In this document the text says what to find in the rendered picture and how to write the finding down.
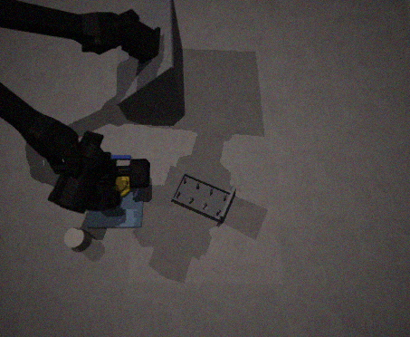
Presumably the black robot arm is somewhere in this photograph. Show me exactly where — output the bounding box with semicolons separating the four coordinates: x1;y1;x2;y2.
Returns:
0;0;160;214

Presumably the mustard yellow plate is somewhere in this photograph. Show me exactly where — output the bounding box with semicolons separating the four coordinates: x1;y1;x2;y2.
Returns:
113;177;131;197

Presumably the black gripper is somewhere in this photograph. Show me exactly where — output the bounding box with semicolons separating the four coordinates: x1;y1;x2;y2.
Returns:
91;152;150;188

